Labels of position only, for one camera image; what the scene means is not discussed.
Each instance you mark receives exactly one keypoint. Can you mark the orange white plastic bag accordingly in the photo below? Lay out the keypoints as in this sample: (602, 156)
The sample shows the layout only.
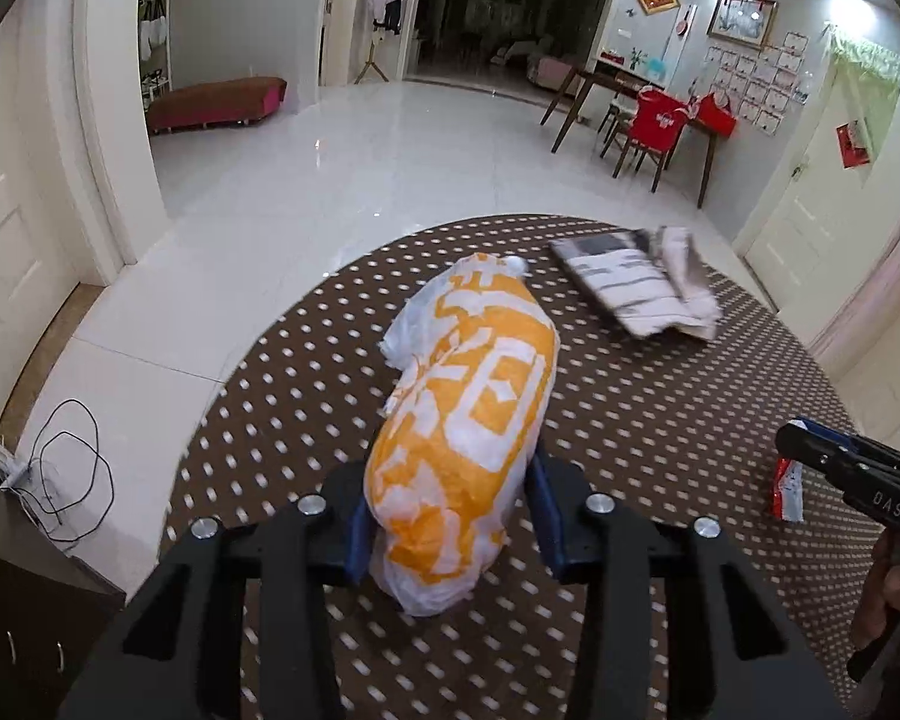
(465, 420)

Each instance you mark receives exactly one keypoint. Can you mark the white door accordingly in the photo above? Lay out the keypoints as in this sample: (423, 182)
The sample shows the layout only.
(15, 255)
(802, 225)

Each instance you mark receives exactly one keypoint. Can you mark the red jersey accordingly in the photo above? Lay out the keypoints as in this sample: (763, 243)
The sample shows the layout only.
(656, 120)

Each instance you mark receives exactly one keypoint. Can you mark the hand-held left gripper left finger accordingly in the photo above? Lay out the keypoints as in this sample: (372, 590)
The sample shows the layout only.
(360, 540)

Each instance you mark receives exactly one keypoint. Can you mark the wooden chair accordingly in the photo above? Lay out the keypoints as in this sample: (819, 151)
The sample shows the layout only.
(645, 161)

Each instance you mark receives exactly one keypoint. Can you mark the red bag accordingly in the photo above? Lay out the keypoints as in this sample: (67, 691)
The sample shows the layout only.
(715, 118)

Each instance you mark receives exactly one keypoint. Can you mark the dark wooden cabinet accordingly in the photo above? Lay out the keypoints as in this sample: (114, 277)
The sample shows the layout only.
(15, 615)

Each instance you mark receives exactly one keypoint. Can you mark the pink curtain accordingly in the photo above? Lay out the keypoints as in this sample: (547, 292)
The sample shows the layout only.
(892, 277)

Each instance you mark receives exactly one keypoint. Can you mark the large wooden picture frame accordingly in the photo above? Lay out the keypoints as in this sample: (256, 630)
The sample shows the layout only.
(742, 21)

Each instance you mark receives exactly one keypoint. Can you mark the wooden dining table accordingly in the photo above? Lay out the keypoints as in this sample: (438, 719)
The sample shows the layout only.
(592, 79)

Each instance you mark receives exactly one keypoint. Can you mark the wall of paper certificates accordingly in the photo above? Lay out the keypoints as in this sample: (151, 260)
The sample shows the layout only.
(765, 90)

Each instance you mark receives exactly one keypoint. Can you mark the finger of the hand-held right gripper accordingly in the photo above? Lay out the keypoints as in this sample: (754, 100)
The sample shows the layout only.
(855, 450)
(802, 454)

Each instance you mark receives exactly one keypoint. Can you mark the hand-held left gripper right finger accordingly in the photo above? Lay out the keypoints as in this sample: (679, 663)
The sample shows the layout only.
(547, 525)

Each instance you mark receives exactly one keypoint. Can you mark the pink brown bench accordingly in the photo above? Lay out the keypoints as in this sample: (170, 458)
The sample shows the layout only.
(217, 97)

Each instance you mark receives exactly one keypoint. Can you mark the green door valance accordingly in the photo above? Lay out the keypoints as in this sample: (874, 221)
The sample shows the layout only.
(870, 56)

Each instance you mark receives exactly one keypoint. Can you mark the red door hanging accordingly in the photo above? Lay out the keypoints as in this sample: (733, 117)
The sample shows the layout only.
(853, 144)

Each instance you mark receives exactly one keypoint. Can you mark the red white wrapper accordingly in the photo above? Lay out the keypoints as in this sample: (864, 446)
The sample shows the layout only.
(787, 491)

